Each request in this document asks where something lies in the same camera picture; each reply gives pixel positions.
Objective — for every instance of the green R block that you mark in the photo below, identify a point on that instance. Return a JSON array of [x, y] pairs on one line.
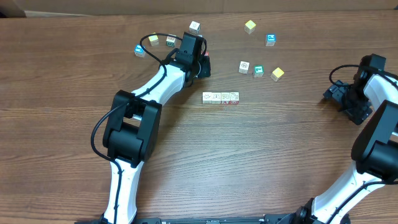
[[216, 98]]

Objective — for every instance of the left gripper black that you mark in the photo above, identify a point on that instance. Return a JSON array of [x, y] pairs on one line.
[[205, 70]]

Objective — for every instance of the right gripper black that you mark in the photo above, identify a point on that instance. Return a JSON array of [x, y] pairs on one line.
[[360, 114]]

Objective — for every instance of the green T block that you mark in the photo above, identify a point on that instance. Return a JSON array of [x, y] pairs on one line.
[[258, 71]]

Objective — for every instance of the yellow block top left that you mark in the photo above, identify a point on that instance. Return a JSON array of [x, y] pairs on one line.
[[153, 39]]

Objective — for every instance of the white block top centre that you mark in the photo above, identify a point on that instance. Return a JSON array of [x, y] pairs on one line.
[[194, 27]]

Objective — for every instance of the yellow 8 block top right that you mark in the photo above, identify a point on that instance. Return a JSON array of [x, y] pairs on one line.
[[249, 27]]

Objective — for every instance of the blue L block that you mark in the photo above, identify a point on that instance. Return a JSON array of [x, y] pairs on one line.
[[225, 98]]

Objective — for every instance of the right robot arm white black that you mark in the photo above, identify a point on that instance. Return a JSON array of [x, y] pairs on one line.
[[372, 97]]

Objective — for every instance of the white block red C side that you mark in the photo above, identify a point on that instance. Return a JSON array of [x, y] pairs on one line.
[[234, 98]]

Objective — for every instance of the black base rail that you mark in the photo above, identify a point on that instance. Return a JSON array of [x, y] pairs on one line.
[[270, 219]]

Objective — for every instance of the plain white block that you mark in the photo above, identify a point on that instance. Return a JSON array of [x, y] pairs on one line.
[[207, 97]]

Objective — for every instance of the blue block far left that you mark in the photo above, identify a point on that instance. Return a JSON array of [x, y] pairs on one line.
[[139, 51]]

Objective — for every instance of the white block green side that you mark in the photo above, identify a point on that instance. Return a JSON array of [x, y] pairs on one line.
[[171, 40]]

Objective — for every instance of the white patterned block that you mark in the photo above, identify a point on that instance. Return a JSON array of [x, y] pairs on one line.
[[243, 67]]

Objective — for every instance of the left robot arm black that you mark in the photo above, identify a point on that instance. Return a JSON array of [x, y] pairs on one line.
[[132, 124]]

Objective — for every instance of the blue P block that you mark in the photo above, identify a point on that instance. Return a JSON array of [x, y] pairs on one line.
[[270, 40]]

